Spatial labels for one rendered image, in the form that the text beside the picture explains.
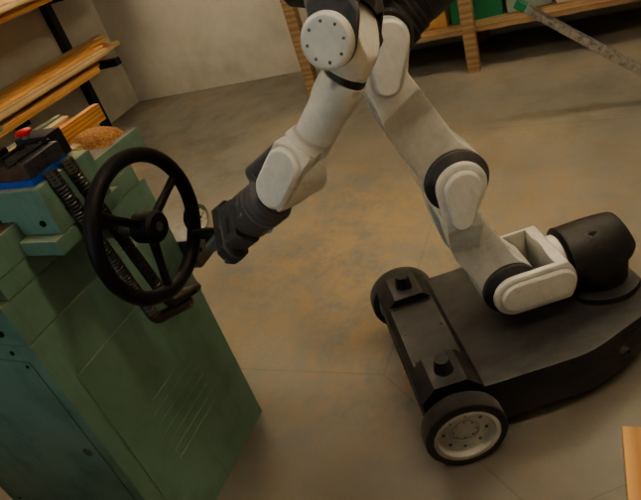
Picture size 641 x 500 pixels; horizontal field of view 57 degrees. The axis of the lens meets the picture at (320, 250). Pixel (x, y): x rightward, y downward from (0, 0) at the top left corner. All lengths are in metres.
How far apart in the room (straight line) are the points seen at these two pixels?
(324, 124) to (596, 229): 0.88
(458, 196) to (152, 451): 0.88
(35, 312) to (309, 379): 0.92
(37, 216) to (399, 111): 0.69
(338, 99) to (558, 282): 0.83
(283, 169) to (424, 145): 0.43
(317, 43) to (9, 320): 0.70
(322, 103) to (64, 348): 0.68
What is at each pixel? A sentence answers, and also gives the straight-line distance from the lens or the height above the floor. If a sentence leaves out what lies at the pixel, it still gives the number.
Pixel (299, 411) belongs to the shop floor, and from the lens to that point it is 1.77.
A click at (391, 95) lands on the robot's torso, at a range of 1.18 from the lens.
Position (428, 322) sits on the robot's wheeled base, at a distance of 1.62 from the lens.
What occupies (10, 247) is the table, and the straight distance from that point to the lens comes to 1.16.
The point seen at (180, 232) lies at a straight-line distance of 1.50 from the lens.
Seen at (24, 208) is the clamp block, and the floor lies 0.93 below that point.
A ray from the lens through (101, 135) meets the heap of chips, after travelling 1.36.
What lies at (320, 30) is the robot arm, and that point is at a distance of 0.84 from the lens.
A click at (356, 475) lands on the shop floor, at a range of 1.59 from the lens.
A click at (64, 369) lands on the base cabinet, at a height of 0.62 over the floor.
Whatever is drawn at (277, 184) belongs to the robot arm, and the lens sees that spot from 0.94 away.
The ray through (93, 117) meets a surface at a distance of 1.53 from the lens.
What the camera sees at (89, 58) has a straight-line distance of 4.41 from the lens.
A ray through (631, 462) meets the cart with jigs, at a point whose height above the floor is 0.53.
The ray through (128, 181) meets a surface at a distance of 1.35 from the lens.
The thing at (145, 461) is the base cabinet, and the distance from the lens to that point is 1.44.
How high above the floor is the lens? 1.27
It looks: 32 degrees down
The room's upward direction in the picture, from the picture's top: 19 degrees counter-clockwise
